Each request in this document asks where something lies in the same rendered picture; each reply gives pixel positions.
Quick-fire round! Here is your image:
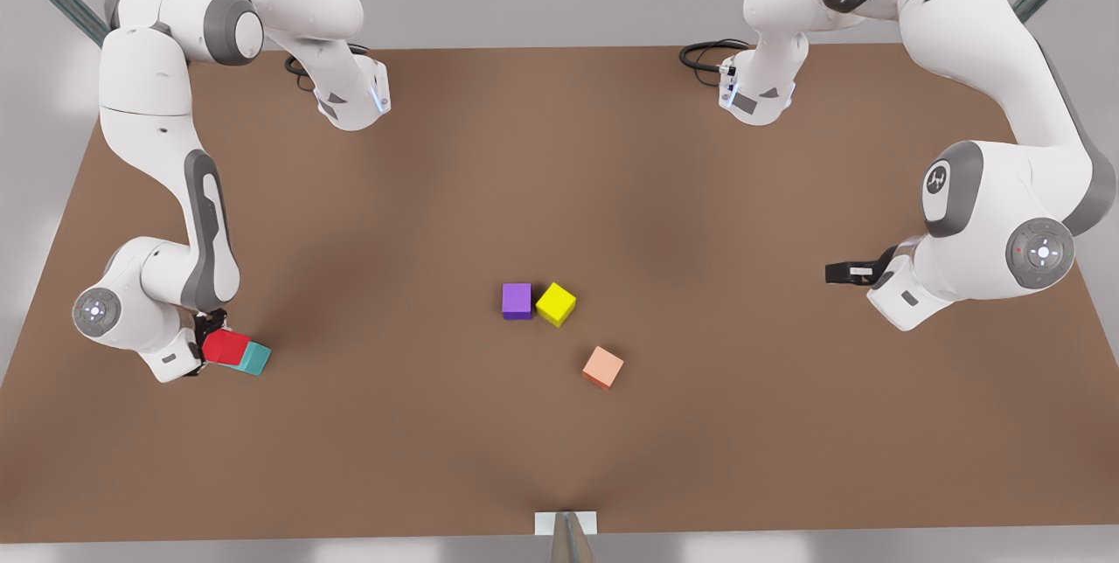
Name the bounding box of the red wooden cube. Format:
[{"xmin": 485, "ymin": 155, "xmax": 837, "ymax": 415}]
[{"xmin": 203, "ymin": 330, "xmax": 254, "ymax": 366}]

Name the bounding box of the orange wooden cube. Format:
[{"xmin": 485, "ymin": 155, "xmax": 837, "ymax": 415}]
[{"xmin": 582, "ymin": 346, "xmax": 625, "ymax": 392}]

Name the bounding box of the yellow wooden cube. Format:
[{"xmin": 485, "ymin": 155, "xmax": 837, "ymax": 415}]
[{"xmin": 535, "ymin": 282, "xmax": 578, "ymax": 328}]

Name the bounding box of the black cable loop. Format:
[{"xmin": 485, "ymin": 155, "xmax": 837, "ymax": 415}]
[
  {"xmin": 679, "ymin": 39, "xmax": 754, "ymax": 90},
  {"xmin": 284, "ymin": 43, "xmax": 370, "ymax": 94}
]

